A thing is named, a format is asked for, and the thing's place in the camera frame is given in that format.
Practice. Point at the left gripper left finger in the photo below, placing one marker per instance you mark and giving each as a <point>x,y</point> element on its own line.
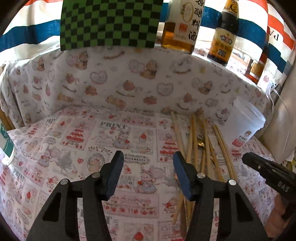
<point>58,218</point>

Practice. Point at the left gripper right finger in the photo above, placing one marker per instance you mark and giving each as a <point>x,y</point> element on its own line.
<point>237,218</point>

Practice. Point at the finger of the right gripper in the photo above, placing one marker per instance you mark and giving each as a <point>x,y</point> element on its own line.
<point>276,176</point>

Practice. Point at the wooden chopstick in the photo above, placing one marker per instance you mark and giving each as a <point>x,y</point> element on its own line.
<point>236,178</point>
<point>207,149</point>
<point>183,201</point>
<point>215,161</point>
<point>178,134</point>
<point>224,151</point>
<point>195,142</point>

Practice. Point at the person's right hand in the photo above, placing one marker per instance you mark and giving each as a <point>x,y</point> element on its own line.
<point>280,224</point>

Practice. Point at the translucent plastic cup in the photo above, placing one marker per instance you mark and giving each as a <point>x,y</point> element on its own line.
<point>243,122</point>

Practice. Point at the gold spoon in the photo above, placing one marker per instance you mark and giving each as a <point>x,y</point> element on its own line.
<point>203,160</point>

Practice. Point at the red label sauce bottle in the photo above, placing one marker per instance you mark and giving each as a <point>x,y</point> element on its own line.
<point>255,69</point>

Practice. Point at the green white package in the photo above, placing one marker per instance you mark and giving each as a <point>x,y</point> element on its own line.
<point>7,147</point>

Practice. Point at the printed cartoon tablecloth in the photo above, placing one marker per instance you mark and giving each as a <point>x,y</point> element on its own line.
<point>72,110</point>

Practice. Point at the dark soy sauce bottle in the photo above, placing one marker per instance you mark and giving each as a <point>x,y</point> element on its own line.
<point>225,34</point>

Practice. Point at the cooking wine bottle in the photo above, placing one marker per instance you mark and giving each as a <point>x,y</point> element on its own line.
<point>182,25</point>

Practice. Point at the green checkered box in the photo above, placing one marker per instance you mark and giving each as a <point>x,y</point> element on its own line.
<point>109,23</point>

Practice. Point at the striped curtain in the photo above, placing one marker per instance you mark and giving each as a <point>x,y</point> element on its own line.
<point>37,21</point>

